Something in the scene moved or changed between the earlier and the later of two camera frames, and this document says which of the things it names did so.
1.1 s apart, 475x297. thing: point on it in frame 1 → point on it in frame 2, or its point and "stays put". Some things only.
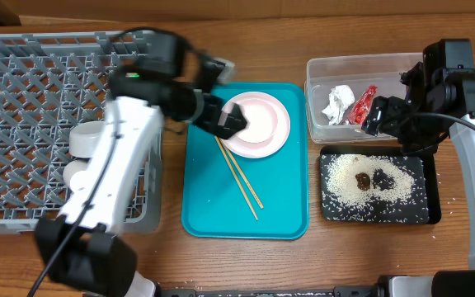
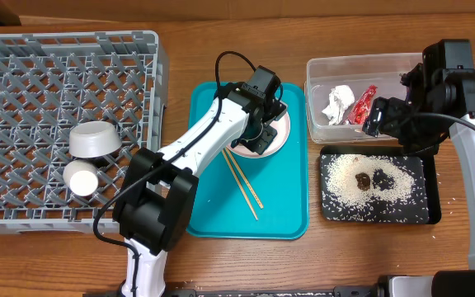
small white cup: (77, 176) stays put
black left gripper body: (207, 118) → (260, 138)
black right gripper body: (404, 110) stays put
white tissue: (340, 99) stays put
